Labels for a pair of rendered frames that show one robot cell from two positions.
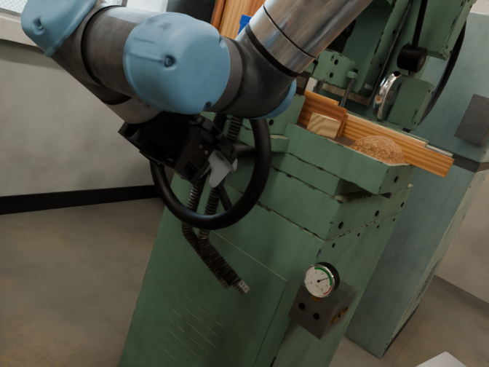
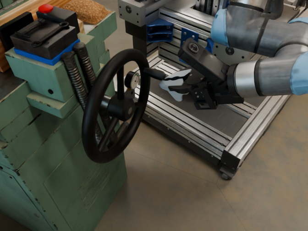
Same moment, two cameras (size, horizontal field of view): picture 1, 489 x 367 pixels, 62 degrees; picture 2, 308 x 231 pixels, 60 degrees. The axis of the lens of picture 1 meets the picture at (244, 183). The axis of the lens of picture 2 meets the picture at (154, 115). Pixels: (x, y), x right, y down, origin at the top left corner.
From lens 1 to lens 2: 0.95 m
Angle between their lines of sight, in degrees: 82
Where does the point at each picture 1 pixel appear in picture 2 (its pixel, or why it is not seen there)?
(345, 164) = (102, 32)
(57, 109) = not seen: outside the picture
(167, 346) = (89, 205)
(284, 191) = not seen: hidden behind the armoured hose
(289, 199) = not seen: hidden behind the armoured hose
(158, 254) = (54, 209)
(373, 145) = (101, 10)
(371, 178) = (112, 24)
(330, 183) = (102, 48)
